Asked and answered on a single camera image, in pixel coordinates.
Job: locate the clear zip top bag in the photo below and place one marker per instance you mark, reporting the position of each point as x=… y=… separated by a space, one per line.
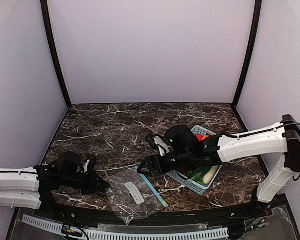
x=132 y=197

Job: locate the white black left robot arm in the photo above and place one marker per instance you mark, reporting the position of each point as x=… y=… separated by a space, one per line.
x=33 y=187

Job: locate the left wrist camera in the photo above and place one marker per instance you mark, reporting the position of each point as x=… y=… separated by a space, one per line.
x=90 y=164

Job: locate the green cucumber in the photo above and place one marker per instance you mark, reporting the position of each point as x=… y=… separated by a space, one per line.
x=199 y=174

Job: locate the black front rail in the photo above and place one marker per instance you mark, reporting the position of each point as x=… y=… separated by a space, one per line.
x=224 y=216

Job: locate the white slotted cable duct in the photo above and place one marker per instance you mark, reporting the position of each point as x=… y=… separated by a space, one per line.
x=120 y=232

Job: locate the white radish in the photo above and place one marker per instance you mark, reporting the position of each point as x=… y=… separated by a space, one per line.
x=210 y=175

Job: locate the light blue plastic basket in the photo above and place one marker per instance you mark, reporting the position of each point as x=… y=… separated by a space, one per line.
x=200 y=189

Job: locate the green leafy vegetable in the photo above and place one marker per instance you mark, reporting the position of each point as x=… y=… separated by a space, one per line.
x=187 y=171

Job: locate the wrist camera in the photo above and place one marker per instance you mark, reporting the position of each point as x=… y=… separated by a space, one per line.
x=90 y=164
x=157 y=142

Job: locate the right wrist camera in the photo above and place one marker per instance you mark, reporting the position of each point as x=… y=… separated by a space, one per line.
x=157 y=142

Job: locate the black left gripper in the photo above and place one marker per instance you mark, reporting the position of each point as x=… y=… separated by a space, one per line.
x=90 y=180

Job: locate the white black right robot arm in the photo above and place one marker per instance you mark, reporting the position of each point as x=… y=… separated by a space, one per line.
x=180 y=147

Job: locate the pink red apple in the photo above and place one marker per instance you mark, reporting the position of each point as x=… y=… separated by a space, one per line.
x=199 y=137

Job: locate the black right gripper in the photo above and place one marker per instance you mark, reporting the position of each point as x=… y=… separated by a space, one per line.
x=159 y=164

